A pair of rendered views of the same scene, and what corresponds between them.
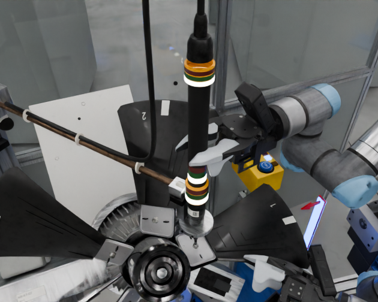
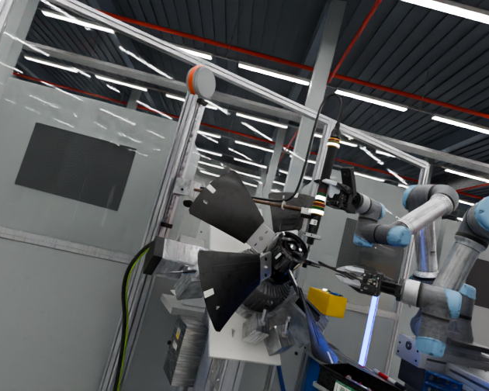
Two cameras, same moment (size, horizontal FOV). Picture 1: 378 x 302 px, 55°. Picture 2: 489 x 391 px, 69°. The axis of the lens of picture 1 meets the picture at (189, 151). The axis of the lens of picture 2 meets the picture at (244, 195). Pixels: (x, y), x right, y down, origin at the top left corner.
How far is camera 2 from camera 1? 1.07 m
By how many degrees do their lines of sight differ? 49
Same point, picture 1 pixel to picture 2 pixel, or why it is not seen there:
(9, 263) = (186, 240)
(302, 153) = (368, 226)
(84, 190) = (227, 243)
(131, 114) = (275, 195)
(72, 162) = not seen: hidden behind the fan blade
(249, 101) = (348, 169)
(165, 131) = (295, 202)
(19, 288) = (192, 248)
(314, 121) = (373, 208)
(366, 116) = not seen: outside the picture
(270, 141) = (353, 205)
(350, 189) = (396, 229)
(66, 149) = not seen: hidden behind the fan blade
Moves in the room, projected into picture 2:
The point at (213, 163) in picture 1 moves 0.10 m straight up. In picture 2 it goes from (331, 187) to (338, 160)
